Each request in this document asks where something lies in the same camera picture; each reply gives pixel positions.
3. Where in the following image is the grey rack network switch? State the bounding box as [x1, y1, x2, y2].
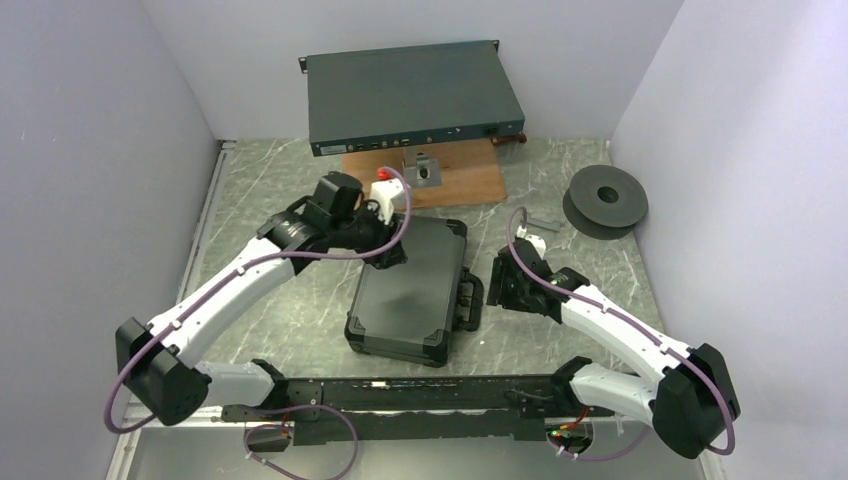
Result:
[299, 40, 525, 157]

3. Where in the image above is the black poker set case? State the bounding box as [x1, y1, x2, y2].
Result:
[344, 216, 484, 368]

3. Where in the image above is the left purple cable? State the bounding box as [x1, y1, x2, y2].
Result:
[102, 165, 413, 480]

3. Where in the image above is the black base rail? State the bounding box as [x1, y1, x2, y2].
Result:
[222, 374, 611, 446]

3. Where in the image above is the purple cable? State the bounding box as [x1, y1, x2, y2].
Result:
[506, 206, 738, 464]
[102, 165, 413, 480]

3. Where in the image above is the wooden board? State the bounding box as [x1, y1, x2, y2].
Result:
[342, 139, 507, 208]

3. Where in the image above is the small grey metal plate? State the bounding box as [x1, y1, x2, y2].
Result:
[527, 217, 562, 232]

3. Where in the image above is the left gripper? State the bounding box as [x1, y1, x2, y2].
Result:
[330, 199, 408, 270]

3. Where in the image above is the silver metal stand bracket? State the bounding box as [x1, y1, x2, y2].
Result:
[403, 146, 442, 189]

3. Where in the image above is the black cable spool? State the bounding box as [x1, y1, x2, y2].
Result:
[562, 165, 649, 240]

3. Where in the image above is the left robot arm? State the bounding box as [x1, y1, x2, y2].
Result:
[115, 167, 412, 426]

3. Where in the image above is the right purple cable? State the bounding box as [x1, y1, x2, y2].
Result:
[506, 206, 738, 464]

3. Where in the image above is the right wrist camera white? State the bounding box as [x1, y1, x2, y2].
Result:
[516, 226, 547, 259]

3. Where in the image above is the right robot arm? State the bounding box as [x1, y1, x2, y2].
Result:
[487, 235, 741, 459]

